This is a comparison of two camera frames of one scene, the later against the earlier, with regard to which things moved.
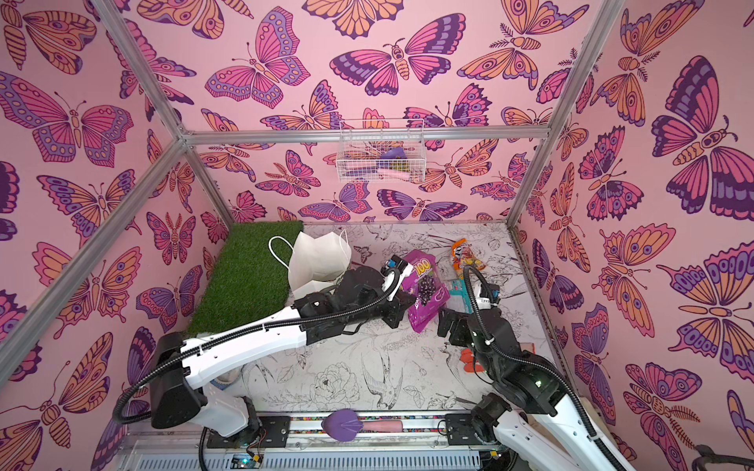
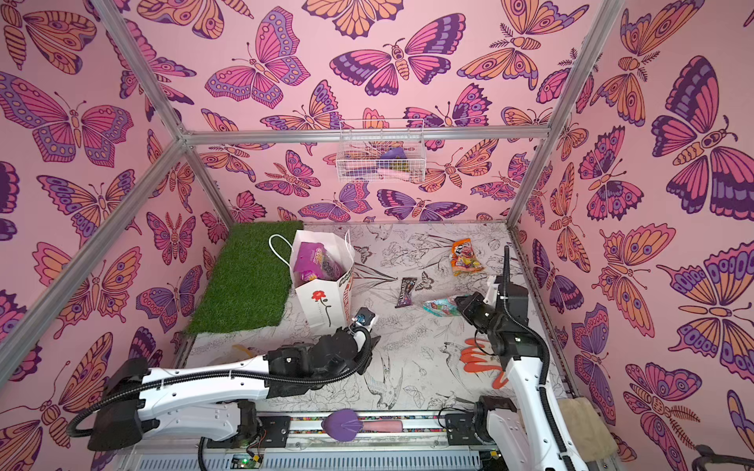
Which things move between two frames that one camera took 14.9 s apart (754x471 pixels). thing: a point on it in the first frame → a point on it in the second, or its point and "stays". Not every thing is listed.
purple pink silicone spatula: x=344 y=425 stays
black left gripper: x=397 y=308 → x=365 y=356
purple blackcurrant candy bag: x=429 y=289 → x=314 y=262
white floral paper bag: x=316 y=265 stays
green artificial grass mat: x=250 y=281 stays
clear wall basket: x=381 y=151 stays
